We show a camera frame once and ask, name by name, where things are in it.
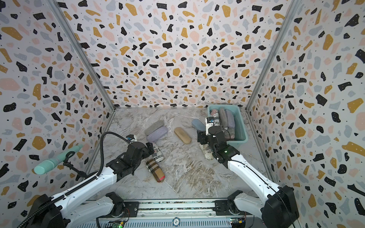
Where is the newspaper flag glasses case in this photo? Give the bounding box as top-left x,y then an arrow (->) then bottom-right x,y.
210,108 -> 220,126

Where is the dark grey fabric glasses case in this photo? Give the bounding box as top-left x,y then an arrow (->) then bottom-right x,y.
219,107 -> 228,129

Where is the newspaper print glasses case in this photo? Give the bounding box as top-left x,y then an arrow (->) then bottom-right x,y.
153,143 -> 164,162

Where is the black corrugated cable conduit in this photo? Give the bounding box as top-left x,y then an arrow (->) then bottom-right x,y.
17,131 -> 130,228

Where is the mint green handheld microphone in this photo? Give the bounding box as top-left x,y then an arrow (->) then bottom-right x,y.
34,145 -> 83,175

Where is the light blue fabric glasses case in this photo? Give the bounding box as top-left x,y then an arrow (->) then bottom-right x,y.
192,118 -> 206,132

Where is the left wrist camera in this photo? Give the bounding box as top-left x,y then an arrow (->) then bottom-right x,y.
126,134 -> 137,143

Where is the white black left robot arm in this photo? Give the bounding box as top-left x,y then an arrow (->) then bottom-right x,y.
19,142 -> 154,228

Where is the world map print glasses case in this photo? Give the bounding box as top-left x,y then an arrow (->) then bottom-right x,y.
199,144 -> 214,161

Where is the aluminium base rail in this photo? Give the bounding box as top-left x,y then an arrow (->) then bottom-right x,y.
76,197 -> 300,228

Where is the long lilac fabric glasses case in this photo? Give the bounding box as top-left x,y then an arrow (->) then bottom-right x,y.
147,126 -> 168,143

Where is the teal plastic storage box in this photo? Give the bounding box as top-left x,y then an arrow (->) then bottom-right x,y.
207,104 -> 249,149

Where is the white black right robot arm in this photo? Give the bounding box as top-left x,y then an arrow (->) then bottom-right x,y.
197,126 -> 299,228

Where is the plaid tartan glasses case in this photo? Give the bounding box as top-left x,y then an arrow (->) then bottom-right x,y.
146,159 -> 165,183

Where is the aluminium wall frame strip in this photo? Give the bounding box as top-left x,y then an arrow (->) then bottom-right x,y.
46,1 -> 116,111

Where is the tan fabric glasses case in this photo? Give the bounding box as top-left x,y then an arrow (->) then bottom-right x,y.
174,127 -> 192,144

